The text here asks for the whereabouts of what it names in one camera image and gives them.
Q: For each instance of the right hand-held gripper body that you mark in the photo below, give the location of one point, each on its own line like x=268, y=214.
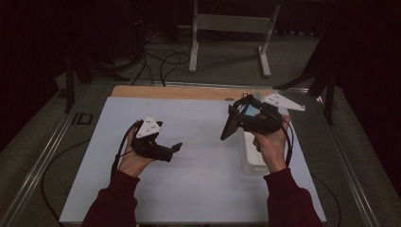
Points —
x=268, y=121

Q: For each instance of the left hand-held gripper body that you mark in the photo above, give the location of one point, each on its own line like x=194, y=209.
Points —
x=146, y=127

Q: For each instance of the pink blue gradient phone case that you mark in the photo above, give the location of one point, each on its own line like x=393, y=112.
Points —
x=251, y=109

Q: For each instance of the person's right hand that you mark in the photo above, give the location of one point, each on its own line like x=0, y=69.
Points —
x=272, y=151

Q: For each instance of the person's left hand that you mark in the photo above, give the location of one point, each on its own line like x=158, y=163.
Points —
x=132, y=164

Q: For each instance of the white table mat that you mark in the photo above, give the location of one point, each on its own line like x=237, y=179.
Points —
x=195, y=183

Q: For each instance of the black tripod stand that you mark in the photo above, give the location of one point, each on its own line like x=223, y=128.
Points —
x=71, y=82
x=329, y=94

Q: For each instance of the white metal stand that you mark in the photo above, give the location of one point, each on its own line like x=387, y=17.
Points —
x=233, y=23

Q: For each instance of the black flat frame on floor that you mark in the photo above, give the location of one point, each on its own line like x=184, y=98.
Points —
x=82, y=118

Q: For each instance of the aluminium floor rail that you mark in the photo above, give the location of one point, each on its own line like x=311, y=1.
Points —
x=350, y=164
x=41, y=157

